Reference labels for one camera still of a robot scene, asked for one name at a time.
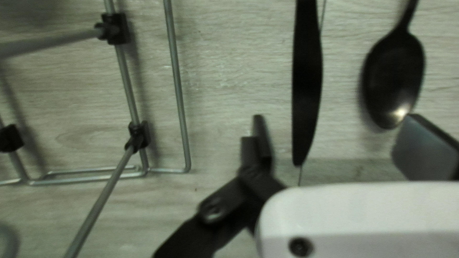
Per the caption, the wire dish rack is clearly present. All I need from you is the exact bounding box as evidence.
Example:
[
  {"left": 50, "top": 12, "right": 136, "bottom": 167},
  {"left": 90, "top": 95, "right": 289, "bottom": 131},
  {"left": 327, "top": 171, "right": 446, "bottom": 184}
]
[{"left": 0, "top": 0, "right": 192, "bottom": 258}]

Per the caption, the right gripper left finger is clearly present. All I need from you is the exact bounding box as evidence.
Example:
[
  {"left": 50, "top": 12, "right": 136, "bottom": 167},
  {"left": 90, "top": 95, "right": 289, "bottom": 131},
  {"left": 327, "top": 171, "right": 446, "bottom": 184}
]
[{"left": 152, "top": 115, "right": 287, "bottom": 258}]

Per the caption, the black knife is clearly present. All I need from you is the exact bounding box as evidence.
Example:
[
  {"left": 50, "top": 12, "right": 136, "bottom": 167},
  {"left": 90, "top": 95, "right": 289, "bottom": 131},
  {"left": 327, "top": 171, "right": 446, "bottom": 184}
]
[{"left": 291, "top": 0, "right": 324, "bottom": 167}]

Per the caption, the black spoon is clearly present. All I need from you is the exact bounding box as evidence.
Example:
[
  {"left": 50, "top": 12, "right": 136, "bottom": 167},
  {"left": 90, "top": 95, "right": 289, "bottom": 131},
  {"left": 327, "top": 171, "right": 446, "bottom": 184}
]
[{"left": 360, "top": 0, "right": 427, "bottom": 130}]

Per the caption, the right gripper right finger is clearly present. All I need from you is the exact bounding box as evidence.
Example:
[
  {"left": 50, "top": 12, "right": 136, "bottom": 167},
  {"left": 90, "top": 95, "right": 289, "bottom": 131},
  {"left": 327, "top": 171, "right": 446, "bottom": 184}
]
[{"left": 391, "top": 114, "right": 459, "bottom": 181}]

